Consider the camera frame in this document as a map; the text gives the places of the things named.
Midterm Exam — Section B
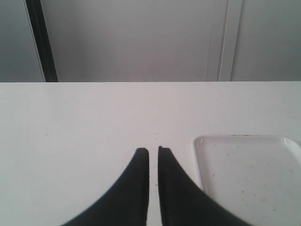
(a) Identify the white rectangular plastic tray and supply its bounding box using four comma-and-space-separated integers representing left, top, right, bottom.
192, 135, 301, 226

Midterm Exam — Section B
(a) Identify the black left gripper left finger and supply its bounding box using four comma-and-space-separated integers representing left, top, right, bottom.
64, 148, 150, 226

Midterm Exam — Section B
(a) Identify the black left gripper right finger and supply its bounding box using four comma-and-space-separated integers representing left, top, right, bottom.
158, 146, 249, 226

